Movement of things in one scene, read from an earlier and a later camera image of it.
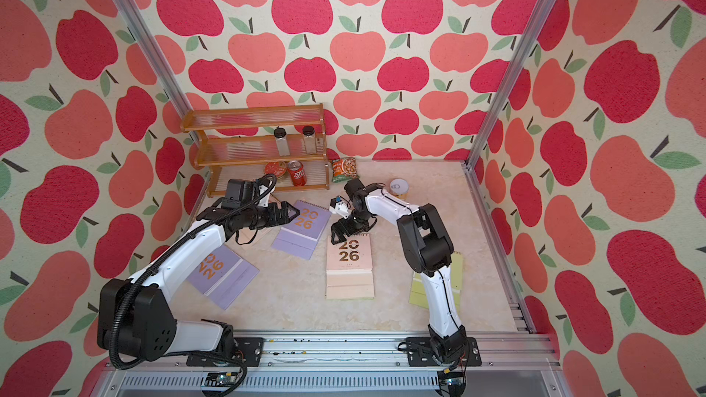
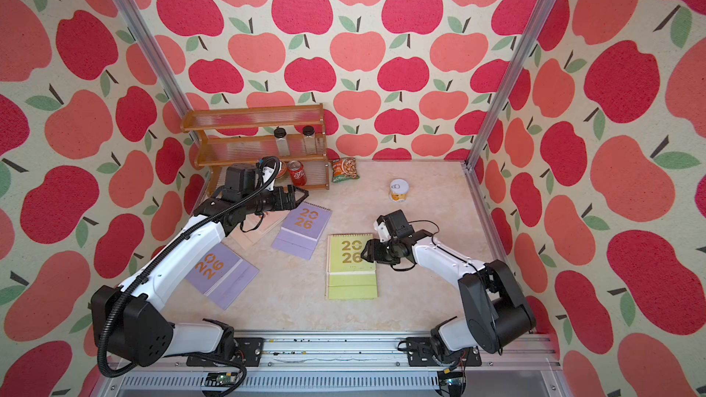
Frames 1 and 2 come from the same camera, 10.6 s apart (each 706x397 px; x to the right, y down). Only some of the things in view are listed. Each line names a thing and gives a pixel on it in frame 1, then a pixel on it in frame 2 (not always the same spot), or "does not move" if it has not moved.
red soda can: (298, 174) does not move
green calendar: (418, 295) → (347, 275)
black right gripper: (336, 230) → (373, 251)
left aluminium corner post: (142, 33) does not move
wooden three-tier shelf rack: (287, 142) does not move
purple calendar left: (224, 277) does not move
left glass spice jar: (282, 146) does not move
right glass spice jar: (309, 136) does not move
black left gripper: (275, 213) → (292, 202)
